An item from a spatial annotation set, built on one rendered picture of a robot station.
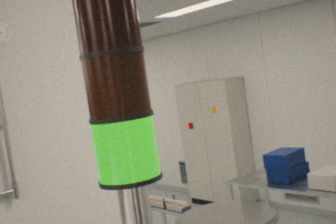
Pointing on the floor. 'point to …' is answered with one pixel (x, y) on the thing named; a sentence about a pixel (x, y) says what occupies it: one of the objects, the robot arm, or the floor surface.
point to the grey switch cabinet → (214, 138)
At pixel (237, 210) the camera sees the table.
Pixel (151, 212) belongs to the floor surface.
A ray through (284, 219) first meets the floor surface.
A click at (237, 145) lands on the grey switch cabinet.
